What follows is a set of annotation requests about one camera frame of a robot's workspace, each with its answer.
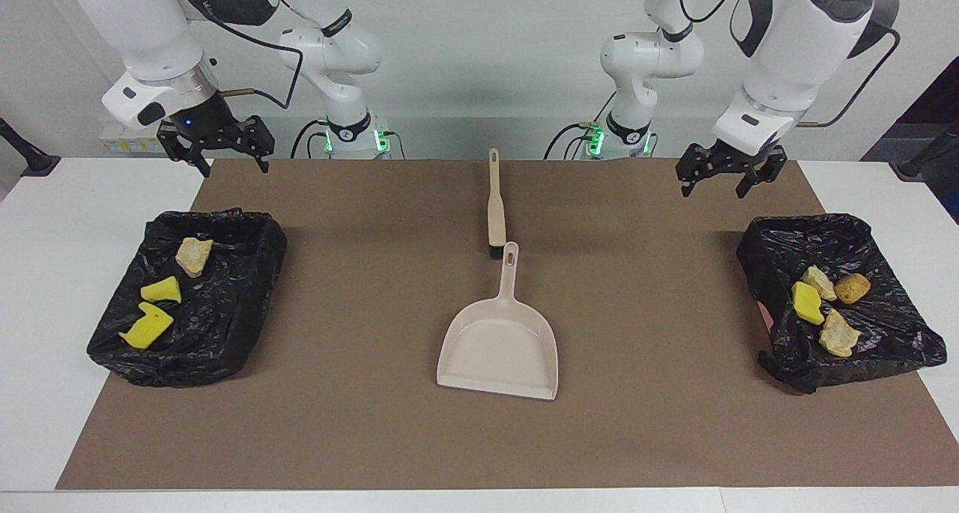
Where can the white wall socket box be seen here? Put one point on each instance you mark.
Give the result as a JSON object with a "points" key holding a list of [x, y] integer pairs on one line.
{"points": [[123, 144]]}

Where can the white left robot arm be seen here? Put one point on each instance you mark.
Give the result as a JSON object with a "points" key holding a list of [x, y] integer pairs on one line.
{"points": [[794, 56]]}

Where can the black bag lined pink bin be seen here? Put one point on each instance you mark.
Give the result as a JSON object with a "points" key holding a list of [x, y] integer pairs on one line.
{"points": [[891, 326]]}

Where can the beige crumbly foam chunk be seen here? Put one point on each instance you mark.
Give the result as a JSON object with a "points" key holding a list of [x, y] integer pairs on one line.
{"points": [[820, 282], [839, 335]]}

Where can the black bag lined trash bin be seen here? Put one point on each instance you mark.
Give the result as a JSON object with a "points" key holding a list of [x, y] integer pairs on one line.
{"points": [[217, 326]]}

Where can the beige plastic dustpan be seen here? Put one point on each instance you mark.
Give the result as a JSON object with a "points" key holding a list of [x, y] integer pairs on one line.
{"points": [[502, 348]]}

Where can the brown table mat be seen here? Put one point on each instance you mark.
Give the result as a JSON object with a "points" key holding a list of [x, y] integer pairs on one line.
{"points": [[449, 438]]}

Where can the large yellow sponge piece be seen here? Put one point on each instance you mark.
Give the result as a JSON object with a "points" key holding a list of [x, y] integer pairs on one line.
{"points": [[147, 327]]}

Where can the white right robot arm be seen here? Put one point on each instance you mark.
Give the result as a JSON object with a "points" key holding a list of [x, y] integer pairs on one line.
{"points": [[142, 34]]}

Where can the black stand foot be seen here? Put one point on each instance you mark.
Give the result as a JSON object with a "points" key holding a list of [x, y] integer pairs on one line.
{"points": [[925, 157], [26, 153]]}

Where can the small yellow sponge piece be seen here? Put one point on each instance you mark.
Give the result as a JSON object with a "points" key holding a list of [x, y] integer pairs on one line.
{"points": [[162, 290]]}

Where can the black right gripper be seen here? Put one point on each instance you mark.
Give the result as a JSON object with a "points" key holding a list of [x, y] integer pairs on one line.
{"points": [[204, 120]]}

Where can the orange brown sponge lump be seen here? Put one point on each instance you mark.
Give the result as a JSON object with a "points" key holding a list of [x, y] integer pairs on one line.
{"points": [[852, 288]]}

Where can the yellow sponge with green side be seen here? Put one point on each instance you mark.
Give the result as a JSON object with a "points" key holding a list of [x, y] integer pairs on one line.
{"points": [[807, 303]]}

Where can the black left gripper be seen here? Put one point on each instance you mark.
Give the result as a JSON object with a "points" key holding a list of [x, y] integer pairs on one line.
{"points": [[738, 157]]}

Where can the beige hand brush black bristles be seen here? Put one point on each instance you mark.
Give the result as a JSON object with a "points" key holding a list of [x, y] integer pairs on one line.
{"points": [[496, 206]]}

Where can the beige angular foam chunk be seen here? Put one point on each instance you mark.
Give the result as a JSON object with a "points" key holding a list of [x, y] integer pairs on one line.
{"points": [[193, 256]]}

